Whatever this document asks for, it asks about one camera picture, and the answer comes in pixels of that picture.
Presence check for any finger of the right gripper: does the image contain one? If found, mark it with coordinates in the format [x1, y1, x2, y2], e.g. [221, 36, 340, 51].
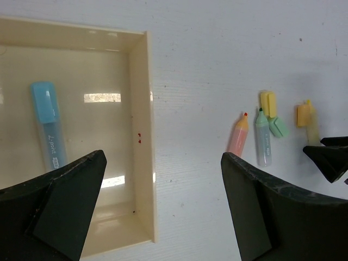
[303, 136, 347, 183]

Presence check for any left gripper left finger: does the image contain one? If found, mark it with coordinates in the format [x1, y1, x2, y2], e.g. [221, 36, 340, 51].
[1, 150, 107, 260]

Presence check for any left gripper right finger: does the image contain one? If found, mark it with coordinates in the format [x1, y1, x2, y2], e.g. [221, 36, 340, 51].
[221, 153, 347, 260]

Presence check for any yellow highlighter pen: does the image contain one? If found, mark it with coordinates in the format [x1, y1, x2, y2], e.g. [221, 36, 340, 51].
[306, 100, 321, 146]

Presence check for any green highlighter pen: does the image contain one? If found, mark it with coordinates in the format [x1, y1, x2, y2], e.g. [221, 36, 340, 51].
[255, 108, 272, 167]

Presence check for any yellow highlighter cap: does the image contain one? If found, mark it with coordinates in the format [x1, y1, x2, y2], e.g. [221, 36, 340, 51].
[260, 91, 277, 118]

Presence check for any blue capped highlighter pen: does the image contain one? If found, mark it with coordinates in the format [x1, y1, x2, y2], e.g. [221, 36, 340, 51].
[30, 81, 67, 172]

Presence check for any orange highlighter cap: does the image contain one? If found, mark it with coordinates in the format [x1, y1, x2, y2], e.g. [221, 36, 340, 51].
[296, 104, 310, 128]

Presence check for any green highlighter cap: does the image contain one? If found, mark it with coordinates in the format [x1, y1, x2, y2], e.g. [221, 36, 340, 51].
[268, 116, 289, 138]

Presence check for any orange highlighter pen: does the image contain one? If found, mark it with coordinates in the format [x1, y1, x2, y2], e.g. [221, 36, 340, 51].
[227, 113, 248, 157]

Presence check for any beige wooden organizer tray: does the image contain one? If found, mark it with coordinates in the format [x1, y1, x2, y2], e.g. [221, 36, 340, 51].
[1, 16, 158, 258]

